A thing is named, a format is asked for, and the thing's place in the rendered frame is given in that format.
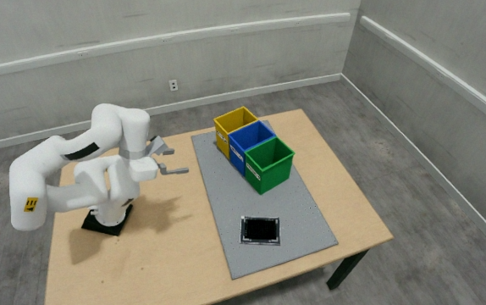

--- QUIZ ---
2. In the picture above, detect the yellow bin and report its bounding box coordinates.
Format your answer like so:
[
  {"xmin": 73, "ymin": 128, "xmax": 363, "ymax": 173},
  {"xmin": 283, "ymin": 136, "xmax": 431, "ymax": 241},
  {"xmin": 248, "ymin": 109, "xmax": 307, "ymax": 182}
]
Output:
[{"xmin": 213, "ymin": 107, "xmax": 259, "ymax": 159}]

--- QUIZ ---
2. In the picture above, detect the blue bin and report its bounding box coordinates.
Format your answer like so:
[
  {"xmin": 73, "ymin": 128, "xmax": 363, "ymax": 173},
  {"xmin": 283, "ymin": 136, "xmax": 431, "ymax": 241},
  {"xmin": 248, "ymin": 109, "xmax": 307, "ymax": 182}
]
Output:
[{"xmin": 228, "ymin": 120, "xmax": 276, "ymax": 176}]

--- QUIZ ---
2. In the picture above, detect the green bin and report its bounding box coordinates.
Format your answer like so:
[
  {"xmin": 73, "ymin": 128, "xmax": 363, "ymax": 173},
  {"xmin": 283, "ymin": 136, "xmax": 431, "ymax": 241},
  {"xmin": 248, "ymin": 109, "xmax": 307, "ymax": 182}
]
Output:
[{"xmin": 244, "ymin": 136, "xmax": 295, "ymax": 196}]

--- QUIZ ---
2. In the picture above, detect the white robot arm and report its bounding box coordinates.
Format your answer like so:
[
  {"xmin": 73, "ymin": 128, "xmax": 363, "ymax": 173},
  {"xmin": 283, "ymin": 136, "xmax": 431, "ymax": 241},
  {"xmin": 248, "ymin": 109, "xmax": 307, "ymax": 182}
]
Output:
[{"xmin": 9, "ymin": 103, "xmax": 168, "ymax": 231}]

